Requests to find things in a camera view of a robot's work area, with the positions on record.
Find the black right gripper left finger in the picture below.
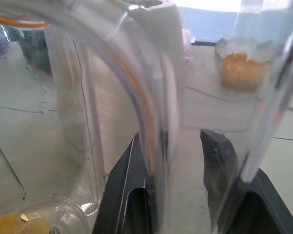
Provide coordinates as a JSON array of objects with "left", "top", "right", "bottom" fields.
[{"left": 91, "top": 132, "right": 160, "bottom": 234}]

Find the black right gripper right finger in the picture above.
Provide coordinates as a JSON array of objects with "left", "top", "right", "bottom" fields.
[{"left": 199, "top": 129, "right": 293, "bottom": 234}]

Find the clear plastic blender jar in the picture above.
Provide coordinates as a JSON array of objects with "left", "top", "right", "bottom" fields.
[{"left": 0, "top": 0, "right": 293, "bottom": 234}]

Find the small clear glass bowl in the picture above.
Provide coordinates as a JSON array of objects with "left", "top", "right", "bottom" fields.
[{"left": 214, "top": 37, "right": 275, "bottom": 93}]

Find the black gloves bundle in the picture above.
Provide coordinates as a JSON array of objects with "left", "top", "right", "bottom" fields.
[{"left": 19, "top": 28, "right": 53, "bottom": 75}]

